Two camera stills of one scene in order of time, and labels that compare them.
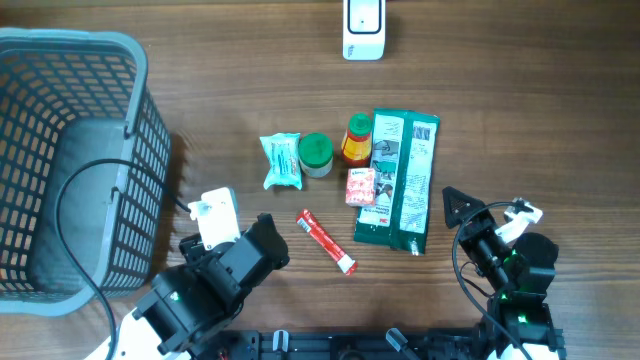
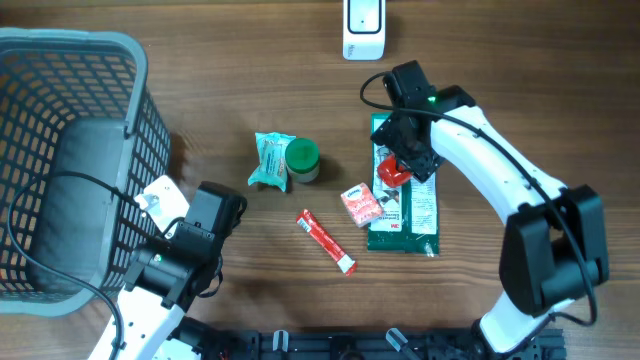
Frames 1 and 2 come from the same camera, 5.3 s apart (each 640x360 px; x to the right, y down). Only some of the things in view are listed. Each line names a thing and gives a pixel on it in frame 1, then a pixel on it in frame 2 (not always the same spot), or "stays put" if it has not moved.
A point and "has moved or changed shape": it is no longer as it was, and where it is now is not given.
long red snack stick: [325, 243] stays put
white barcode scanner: [363, 30] stays put
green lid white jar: [316, 154] → [303, 159]
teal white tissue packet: [284, 168] has moved or changed shape
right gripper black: [486, 224] → [421, 164]
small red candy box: [360, 189] → [361, 204]
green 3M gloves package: [406, 147] has moved or changed shape
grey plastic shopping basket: [68, 97] stays put
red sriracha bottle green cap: [356, 142] → [390, 175]
